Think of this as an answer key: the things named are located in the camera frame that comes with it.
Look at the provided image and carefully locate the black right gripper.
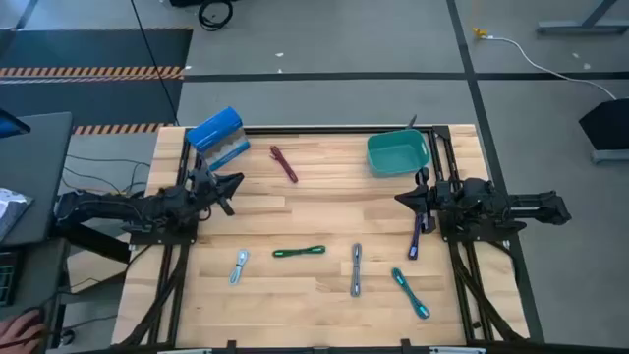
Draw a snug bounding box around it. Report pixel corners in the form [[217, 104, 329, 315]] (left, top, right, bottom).
[[394, 167, 446, 235]]

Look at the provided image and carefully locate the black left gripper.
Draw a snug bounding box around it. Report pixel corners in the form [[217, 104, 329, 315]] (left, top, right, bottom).
[[189, 166, 246, 220]]

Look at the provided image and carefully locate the purple braided USB cable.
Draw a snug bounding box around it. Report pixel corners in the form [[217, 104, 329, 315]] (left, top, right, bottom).
[[407, 210, 425, 261]]

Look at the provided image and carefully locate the maroon braided USB cable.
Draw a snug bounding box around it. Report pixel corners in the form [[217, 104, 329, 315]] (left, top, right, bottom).
[[268, 145, 300, 184]]

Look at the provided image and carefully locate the white braided USB cable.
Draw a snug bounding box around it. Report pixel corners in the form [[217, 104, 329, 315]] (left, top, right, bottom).
[[228, 249, 251, 286]]

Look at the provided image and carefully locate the black-white braided USB cable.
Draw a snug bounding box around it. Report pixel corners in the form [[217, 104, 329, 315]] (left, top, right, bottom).
[[350, 242, 364, 298]]

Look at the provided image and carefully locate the teal-blue braided USB cable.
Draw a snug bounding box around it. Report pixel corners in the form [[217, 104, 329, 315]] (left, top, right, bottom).
[[391, 266, 431, 321]]

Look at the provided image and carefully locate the teal plastic bin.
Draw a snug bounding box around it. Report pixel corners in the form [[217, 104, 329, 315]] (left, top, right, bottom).
[[366, 128, 431, 178]]

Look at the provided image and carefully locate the black hazard-striped floor mat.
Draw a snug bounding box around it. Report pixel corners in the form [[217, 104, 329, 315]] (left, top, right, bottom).
[[0, 27, 194, 137]]

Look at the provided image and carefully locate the dark grey side desk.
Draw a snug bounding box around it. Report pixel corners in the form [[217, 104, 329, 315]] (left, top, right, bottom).
[[0, 111, 74, 247]]

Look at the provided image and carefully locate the black panel with grey foot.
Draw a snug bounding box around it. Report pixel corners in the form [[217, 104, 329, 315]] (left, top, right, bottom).
[[578, 97, 629, 164]]

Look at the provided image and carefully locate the grey patterned pouch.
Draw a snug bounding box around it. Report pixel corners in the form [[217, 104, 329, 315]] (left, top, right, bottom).
[[0, 186, 34, 242]]

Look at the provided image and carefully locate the blue-screen monitor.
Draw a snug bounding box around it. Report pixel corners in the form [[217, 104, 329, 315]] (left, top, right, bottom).
[[0, 107, 31, 139]]

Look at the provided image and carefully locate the black keyboard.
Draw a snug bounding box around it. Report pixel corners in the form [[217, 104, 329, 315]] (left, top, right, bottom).
[[0, 250, 21, 307]]

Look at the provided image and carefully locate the grey metal desk leg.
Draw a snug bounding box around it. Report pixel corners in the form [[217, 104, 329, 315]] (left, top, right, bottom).
[[536, 0, 629, 35]]

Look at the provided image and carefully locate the person's hand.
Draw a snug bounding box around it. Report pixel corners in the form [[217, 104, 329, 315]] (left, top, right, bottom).
[[0, 309, 48, 354]]

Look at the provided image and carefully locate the black aluminium table frame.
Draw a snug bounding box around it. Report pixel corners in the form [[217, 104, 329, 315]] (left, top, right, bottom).
[[115, 124, 544, 354]]

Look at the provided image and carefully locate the long thin black floor cable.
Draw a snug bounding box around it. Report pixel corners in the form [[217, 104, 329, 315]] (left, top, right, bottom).
[[130, 0, 179, 127]]

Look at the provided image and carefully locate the black coiled floor cable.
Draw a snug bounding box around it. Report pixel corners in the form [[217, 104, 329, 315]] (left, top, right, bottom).
[[198, 0, 235, 32]]

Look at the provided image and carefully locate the white floor cable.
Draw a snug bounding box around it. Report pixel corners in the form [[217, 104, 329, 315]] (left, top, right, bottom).
[[484, 34, 618, 101]]

